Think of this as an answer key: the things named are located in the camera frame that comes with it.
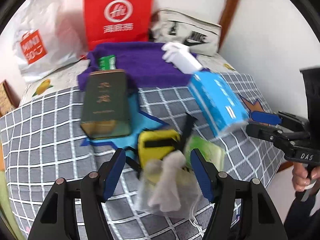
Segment fruit print bed sheet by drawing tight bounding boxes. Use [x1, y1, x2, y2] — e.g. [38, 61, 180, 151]
[19, 52, 237, 105]

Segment grey checkered blanket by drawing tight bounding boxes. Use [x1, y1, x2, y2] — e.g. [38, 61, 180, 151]
[0, 72, 275, 240]

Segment person's right hand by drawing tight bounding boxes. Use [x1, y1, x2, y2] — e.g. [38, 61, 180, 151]
[292, 165, 320, 193]

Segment person's dark clothing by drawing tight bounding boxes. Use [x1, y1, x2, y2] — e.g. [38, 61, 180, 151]
[284, 192, 320, 240]

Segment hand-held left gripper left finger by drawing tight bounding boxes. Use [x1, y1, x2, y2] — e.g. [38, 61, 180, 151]
[27, 148, 127, 240]

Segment dark green tin box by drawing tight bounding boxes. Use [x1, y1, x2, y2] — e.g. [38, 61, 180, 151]
[79, 69, 133, 140]

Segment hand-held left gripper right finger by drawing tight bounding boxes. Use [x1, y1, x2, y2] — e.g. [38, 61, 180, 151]
[190, 148, 288, 240]

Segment red paper bag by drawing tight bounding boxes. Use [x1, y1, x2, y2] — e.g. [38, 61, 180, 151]
[82, 0, 157, 52]

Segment clear plastic bag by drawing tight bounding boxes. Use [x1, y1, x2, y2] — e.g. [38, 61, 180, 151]
[135, 175, 202, 218]

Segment brown wooden door frame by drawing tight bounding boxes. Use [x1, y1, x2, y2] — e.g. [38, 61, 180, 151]
[218, 0, 245, 54]

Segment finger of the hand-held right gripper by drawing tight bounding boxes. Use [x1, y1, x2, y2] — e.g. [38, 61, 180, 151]
[246, 124, 283, 143]
[249, 111, 283, 126]

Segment pale green wipes packet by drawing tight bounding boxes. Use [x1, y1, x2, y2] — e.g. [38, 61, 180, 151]
[187, 135, 225, 173]

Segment purple towel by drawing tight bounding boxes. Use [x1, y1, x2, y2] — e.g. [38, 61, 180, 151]
[77, 41, 209, 92]

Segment yellow pouch with black straps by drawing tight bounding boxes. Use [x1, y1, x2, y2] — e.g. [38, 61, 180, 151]
[125, 112, 198, 179]

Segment grey waist bag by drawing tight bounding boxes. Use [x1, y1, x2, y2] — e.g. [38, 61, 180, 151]
[149, 9, 223, 57]

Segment blue tissue pack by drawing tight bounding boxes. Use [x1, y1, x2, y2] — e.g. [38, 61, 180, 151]
[187, 71, 250, 137]

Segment white plastic shopping bag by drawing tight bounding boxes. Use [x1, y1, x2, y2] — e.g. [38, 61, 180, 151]
[11, 0, 88, 83]

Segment pale green quilt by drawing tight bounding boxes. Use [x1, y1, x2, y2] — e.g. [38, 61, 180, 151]
[0, 140, 25, 240]

